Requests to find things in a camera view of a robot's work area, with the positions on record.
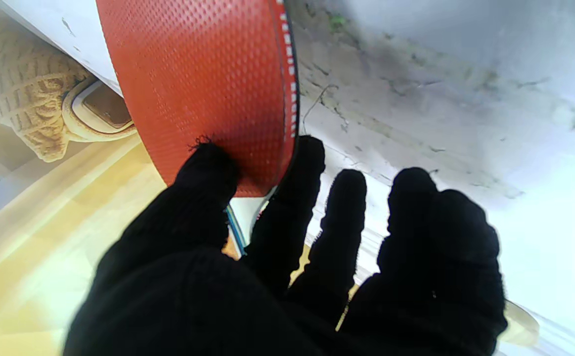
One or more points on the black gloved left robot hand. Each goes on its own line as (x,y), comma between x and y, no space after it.
(193,306)

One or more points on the red ping pong bat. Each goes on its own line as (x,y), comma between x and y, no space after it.
(193,74)

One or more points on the printed living room backdrop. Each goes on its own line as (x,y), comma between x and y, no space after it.
(45,222)

